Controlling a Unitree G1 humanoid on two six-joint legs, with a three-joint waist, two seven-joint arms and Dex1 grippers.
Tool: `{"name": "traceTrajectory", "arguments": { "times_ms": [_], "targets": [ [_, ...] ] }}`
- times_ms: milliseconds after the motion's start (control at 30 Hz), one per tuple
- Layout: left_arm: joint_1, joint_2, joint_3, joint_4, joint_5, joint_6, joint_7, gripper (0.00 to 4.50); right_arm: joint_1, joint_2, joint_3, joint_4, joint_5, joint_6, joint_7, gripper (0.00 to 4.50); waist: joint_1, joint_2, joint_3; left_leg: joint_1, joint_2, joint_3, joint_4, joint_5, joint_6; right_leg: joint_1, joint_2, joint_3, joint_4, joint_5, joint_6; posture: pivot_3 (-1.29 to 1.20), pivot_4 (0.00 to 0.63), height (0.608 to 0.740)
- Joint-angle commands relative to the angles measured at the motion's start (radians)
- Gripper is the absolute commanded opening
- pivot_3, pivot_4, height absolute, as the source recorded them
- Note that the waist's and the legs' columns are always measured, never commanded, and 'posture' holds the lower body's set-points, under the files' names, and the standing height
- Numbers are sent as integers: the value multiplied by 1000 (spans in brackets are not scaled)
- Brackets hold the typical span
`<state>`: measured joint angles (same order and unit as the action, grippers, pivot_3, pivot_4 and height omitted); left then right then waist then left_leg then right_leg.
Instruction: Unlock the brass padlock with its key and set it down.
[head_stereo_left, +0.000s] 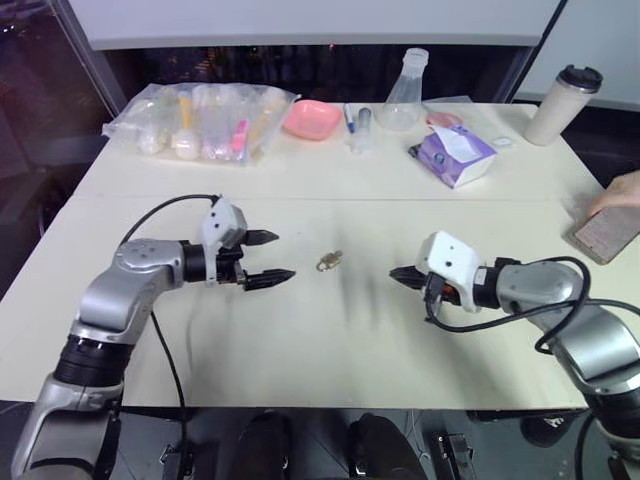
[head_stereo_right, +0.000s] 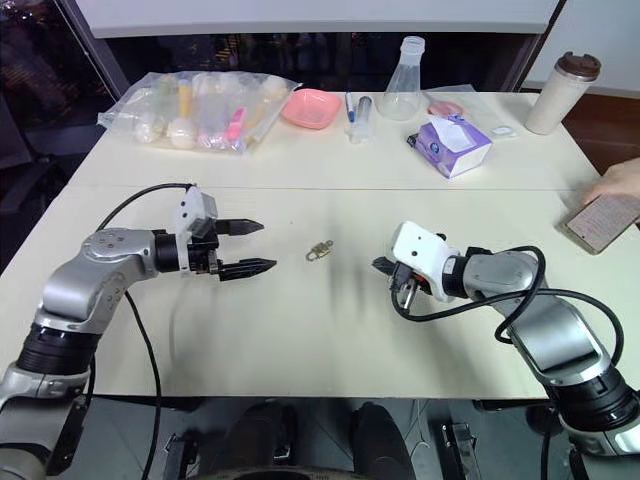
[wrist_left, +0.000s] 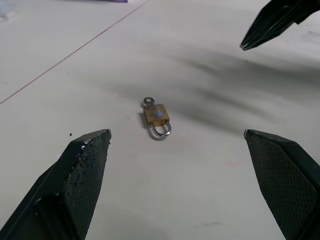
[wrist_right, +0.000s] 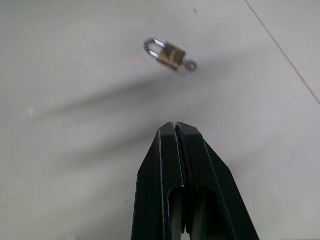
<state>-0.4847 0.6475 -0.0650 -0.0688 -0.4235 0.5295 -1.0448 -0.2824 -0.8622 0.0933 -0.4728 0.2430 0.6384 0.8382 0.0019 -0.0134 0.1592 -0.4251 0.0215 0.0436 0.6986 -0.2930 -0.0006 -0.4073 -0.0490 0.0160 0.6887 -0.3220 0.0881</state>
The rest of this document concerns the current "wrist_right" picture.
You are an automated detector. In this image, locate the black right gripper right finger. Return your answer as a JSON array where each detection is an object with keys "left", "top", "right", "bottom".
[{"left": 175, "top": 121, "right": 260, "bottom": 240}]

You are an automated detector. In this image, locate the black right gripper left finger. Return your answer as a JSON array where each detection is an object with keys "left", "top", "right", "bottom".
[{"left": 131, "top": 121, "right": 189, "bottom": 240}]

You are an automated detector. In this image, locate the small silver key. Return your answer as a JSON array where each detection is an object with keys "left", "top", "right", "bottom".
[{"left": 182, "top": 58, "right": 199, "bottom": 75}]

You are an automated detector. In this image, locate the small brass padlock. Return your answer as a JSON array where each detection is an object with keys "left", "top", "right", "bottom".
[{"left": 143, "top": 37, "right": 187, "bottom": 72}]

